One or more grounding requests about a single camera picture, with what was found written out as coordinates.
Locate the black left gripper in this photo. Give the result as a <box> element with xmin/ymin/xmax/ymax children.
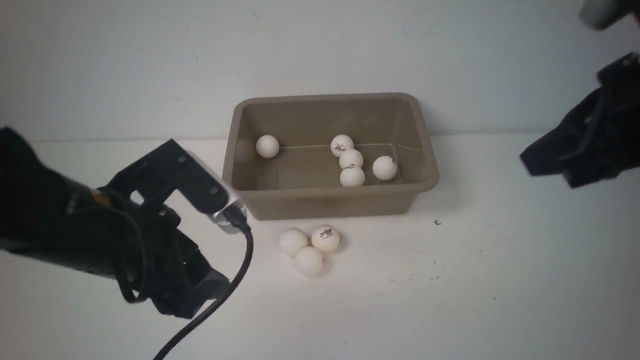
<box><xmin>102</xmin><ymin>187</ymin><xmax>232</xmax><ymax>319</ymax></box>

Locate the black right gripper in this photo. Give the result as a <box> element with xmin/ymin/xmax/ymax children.
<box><xmin>519</xmin><ymin>52</ymin><xmax>640</xmax><ymax>189</ymax></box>

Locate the white ball front bottom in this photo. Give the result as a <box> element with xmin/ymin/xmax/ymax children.
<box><xmin>294</xmin><ymin>246</ymin><xmax>324</xmax><ymax>278</ymax></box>

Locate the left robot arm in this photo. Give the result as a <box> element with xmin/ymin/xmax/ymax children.
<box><xmin>0</xmin><ymin>127</ymin><xmax>231</xmax><ymax>319</ymax></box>

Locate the white ball with logo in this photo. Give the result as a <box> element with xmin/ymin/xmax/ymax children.
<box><xmin>311</xmin><ymin>224</ymin><xmax>340</xmax><ymax>255</ymax></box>

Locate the taupe plastic bin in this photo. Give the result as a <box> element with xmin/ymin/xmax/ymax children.
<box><xmin>221</xmin><ymin>92</ymin><xmax>441</xmax><ymax>221</ymax></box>

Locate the left camera black cable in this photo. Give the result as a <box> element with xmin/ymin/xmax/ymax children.
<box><xmin>102</xmin><ymin>187</ymin><xmax>254</xmax><ymax>360</ymax></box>

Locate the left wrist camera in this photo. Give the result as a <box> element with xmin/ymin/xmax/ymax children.
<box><xmin>105</xmin><ymin>139</ymin><xmax>251</xmax><ymax>235</ymax></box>

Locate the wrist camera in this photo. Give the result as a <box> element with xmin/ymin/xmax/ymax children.
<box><xmin>578</xmin><ymin>0</ymin><xmax>640</xmax><ymax>31</ymax></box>
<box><xmin>105</xmin><ymin>139</ymin><xmax>251</xmax><ymax>235</ymax></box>

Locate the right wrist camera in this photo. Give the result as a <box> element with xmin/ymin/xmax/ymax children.
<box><xmin>578</xmin><ymin>0</ymin><xmax>640</xmax><ymax>31</ymax></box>

